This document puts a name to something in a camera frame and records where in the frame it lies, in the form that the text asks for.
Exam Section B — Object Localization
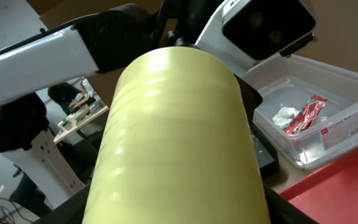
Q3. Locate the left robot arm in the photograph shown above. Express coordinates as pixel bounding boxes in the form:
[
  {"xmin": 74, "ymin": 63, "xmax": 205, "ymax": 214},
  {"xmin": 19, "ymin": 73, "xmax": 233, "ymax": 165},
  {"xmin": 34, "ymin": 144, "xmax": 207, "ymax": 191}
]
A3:
[{"xmin": 0, "ymin": 1, "xmax": 270, "ymax": 223}]

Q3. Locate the yellow plastic cup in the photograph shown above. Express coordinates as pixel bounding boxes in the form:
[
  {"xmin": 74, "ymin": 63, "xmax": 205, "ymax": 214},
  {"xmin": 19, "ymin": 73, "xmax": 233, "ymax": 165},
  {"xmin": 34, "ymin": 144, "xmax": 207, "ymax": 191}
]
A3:
[{"xmin": 83, "ymin": 47, "xmax": 270, "ymax": 223}]

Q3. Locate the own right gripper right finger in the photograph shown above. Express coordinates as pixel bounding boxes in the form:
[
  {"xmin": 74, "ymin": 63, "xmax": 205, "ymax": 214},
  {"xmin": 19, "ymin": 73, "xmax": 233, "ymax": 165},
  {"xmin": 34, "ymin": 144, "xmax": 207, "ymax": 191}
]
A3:
[{"xmin": 264, "ymin": 184, "xmax": 318, "ymax": 224}]

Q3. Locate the black waste tray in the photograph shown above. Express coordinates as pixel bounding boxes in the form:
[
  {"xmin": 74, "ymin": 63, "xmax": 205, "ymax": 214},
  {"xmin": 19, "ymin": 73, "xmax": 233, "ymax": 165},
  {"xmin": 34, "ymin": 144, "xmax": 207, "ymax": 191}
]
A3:
[{"xmin": 251, "ymin": 124, "xmax": 280, "ymax": 178}]

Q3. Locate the red snack wrapper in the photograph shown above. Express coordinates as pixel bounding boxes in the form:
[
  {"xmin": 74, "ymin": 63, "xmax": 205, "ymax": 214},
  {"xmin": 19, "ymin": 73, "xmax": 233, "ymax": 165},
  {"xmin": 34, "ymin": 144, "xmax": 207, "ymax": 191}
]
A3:
[{"xmin": 283, "ymin": 95, "xmax": 328, "ymax": 135}]

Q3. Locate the red plastic tray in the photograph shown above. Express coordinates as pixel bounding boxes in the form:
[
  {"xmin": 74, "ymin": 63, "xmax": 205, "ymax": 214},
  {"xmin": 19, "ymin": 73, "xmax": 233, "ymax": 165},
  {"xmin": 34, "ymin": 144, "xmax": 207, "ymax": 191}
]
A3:
[{"xmin": 279, "ymin": 148, "xmax": 358, "ymax": 223}]

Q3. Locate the white tissue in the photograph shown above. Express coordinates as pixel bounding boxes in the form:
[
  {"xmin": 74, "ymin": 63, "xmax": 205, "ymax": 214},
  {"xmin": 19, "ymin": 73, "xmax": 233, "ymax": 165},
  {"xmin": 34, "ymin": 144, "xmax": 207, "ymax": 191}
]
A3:
[{"xmin": 272, "ymin": 107, "xmax": 299, "ymax": 129}]

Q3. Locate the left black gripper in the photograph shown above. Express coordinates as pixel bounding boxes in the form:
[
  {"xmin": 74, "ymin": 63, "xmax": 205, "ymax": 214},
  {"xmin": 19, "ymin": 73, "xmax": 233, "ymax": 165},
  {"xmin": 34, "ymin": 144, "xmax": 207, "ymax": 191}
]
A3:
[{"xmin": 234, "ymin": 75, "xmax": 263, "ymax": 126}]

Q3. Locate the clear plastic storage box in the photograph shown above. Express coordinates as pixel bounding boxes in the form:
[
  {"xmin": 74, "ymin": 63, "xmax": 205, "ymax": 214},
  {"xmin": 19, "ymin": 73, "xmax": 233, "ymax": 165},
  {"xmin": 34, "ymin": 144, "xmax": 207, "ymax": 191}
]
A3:
[{"xmin": 243, "ymin": 55, "xmax": 358, "ymax": 169}]

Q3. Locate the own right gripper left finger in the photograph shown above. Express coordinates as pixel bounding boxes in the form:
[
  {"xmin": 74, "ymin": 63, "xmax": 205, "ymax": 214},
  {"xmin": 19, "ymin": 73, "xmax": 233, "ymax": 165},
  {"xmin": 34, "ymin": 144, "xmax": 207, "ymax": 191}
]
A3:
[{"xmin": 33, "ymin": 184, "xmax": 91, "ymax": 224}]

